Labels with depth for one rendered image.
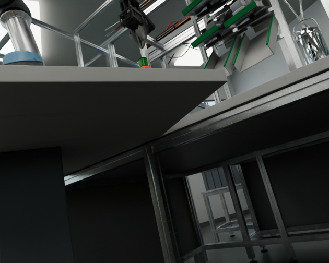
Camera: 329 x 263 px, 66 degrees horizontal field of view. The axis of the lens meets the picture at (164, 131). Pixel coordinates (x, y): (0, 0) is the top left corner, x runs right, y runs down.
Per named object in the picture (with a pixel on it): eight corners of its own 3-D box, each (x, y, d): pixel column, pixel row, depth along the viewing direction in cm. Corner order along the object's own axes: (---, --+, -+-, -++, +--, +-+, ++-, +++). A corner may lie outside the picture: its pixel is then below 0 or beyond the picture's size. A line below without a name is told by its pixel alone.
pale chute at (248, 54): (274, 54, 82) (267, 43, 80) (239, 73, 91) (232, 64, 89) (279, 22, 101) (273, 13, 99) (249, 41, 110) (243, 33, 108)
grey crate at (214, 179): (255, 179, 271) (248, 158, 277) (204, 191, 305) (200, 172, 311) (266, 177, 305) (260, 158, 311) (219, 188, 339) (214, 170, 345)
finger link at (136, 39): (129, 48, 101) (125, 28, 103) (139, 52, 106) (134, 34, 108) (134, 44, 99) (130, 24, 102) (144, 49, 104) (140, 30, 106)
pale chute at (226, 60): (232, 74, 90) (224, 64, 88) (203, 91, 99) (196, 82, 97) (243, 42, 109) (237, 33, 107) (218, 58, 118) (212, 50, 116)
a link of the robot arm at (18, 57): (-7, 86, 75) (-8, 47, 79) (18, 104, 88) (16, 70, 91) (35, 79, 76) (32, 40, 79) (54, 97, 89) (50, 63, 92)
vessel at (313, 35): (337, 64, 143) (312, 8, 152) (309, 75, 150) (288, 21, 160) (338, 71, 154) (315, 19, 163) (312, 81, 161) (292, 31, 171)
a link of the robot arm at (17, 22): (21, 104, 86) (-20, -14, 100) (41, 118, 101) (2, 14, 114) (55, 90, 88) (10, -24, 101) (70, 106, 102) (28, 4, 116)
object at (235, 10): (246, 13, 92) (236, -4, 91) (235, 21, 95) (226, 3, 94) (253, 12, 98) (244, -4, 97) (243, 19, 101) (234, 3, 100)
